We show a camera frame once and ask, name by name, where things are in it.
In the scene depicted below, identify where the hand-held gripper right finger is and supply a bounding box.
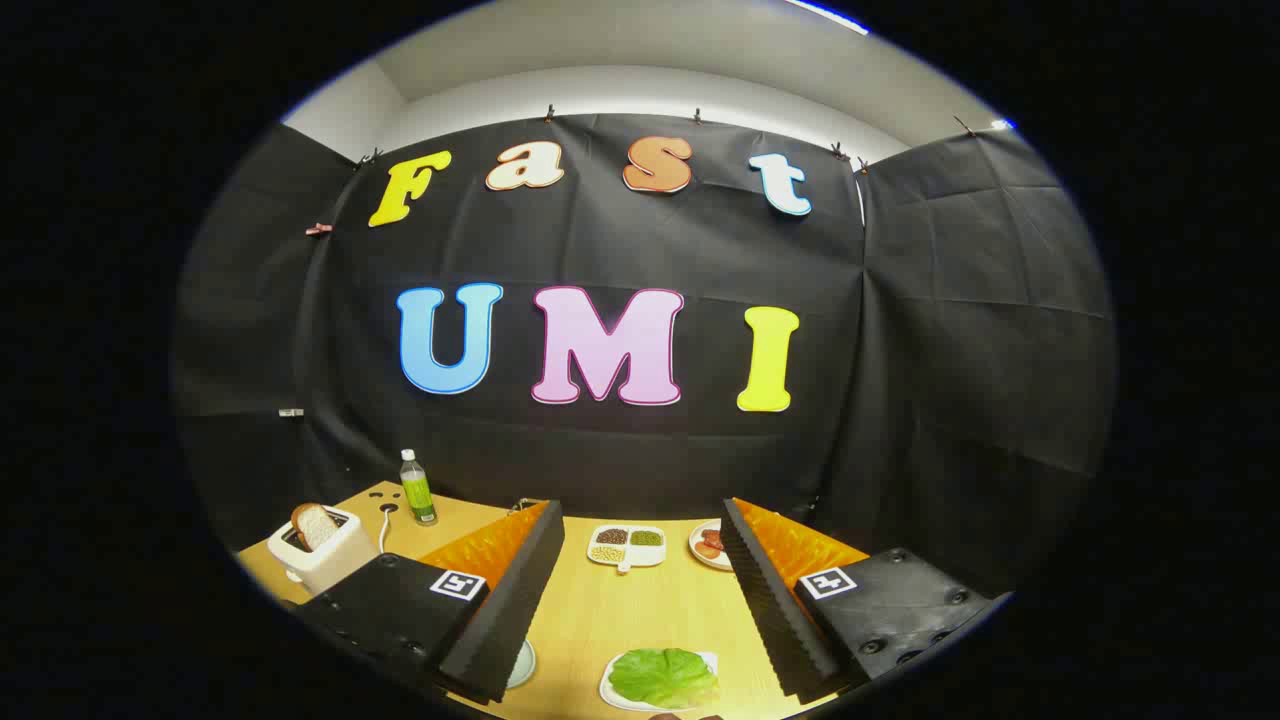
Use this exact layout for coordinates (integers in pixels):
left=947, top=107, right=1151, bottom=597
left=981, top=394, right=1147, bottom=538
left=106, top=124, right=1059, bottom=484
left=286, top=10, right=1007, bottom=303
left=720, top=497, right=1011, bottom=704

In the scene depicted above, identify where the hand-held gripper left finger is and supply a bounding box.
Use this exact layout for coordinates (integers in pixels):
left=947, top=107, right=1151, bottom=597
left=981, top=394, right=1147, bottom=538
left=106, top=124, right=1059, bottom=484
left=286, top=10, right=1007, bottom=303
left=295, top=498, right=566, bottom=706

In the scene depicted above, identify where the white rectangular plate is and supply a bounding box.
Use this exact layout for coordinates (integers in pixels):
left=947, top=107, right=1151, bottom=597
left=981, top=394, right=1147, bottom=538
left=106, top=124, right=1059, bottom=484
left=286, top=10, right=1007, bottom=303
left=599, top=650, right=721, bottom=713

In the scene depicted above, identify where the toasted bread slice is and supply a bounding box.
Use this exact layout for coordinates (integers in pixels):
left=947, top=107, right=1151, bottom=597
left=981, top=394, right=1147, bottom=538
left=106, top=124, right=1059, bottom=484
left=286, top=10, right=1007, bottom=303
left=291, top=503, right=339, bottom=551

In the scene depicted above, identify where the green lettuce leaf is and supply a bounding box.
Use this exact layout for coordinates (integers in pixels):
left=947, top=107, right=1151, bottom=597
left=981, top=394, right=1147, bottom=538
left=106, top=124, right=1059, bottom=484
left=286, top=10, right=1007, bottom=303
left=608, top=648, right=721, bottom=709

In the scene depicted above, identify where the round white meat plate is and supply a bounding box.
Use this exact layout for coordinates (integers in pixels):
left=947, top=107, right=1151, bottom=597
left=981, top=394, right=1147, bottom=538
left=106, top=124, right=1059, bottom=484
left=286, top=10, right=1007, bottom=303
left=688, top=518, right=736, bottom=572

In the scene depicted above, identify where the white toaster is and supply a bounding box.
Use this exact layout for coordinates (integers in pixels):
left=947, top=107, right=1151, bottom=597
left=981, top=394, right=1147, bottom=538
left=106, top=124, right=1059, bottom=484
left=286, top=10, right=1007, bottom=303
left=266, top=505, right=381, bottom=596

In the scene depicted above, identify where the white divided bean dish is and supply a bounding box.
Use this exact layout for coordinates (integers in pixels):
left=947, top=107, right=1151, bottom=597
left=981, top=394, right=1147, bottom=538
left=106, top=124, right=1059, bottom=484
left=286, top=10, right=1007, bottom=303
left=587, top=525, right=668, bottom=574

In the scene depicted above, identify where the black backdrop cloth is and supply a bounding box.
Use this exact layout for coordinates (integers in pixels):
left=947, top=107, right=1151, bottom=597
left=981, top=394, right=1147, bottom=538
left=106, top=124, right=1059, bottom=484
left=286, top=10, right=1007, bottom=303
left=170, top=112, right=1116, bottom=601

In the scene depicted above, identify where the green drink bottle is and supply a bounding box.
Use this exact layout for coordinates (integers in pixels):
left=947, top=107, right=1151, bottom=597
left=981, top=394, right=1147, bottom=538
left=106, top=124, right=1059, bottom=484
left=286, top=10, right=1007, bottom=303
left=400, top=449, right=439, bottom=527

